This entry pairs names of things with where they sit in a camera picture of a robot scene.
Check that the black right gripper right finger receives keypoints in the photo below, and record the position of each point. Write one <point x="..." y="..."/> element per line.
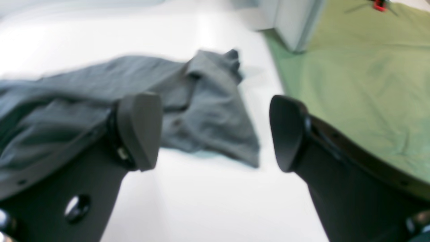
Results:
<point x="358" y="197"/>

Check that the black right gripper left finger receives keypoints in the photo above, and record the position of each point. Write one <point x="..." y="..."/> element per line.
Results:
<point x="69" y="195"/>

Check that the dark grey t-shirt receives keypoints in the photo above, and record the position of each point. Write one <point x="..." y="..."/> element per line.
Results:
<point x="202" y="106"/>

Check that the green cloth sheet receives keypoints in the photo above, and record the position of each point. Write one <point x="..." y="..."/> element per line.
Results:
<point x="367" y="73"/>

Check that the grey cabinet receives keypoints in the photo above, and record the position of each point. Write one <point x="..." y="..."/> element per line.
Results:
<point x="293" y="20"/>

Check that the red black clamp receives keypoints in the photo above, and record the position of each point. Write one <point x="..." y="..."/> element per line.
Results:
<point x="381" y="5"/>

